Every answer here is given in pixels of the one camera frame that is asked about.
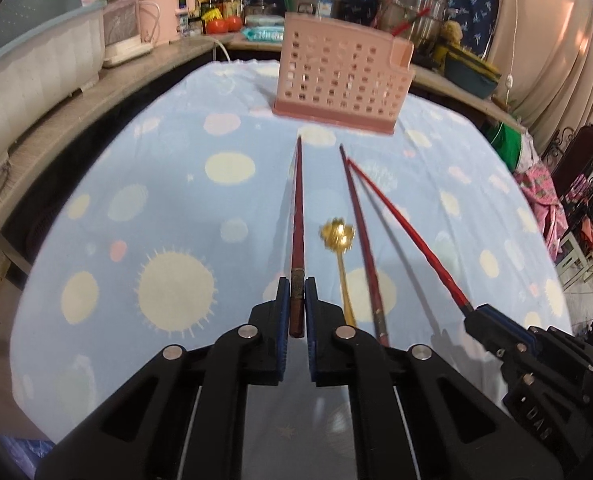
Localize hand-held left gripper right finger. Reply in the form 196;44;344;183
304;276;565;480

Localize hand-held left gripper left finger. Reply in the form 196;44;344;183
35;276;292;480

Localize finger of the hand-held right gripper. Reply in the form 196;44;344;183
475;304;541;350
464;310;536;369

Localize dark maroon chopstick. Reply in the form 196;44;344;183
287;135;307;338

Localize red chopstick black bands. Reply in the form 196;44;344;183
347;159;475;313
391;7;432;38

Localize pink perforated utensil holder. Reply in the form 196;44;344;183
270;11;416;136

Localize white stool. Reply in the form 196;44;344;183
557;232;593;288

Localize gold flower spoon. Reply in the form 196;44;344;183
319;217;358;326

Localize brown red chopstick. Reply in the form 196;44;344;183
339;144;391;348

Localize pink floral cloth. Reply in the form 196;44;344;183
514;167;570;261

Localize green cloth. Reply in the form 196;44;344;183
487;122;530;171

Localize blue polka dot tablecloth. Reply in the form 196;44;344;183
9;57;575;480

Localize dark wooden chair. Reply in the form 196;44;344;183
547;125;593;201

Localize blue bowl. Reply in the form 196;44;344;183
444;54;502;100

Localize yellow rim dish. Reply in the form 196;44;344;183
434;42;500;68

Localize beige curtain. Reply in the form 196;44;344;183
487;0;593;131

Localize blue wipes packet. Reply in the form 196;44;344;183
241;25;284;43

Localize brown lumpy root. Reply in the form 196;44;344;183
439;20;463;46

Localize white box appliance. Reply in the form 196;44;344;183
101;0;157;68

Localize pink countertop appliance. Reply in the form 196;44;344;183
135;0;197;46

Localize white bin teal lid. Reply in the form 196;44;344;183
0;0;108;161

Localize white cable with switch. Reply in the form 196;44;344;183
501;0;522;106

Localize white power cord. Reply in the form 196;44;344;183
209;35;234;63

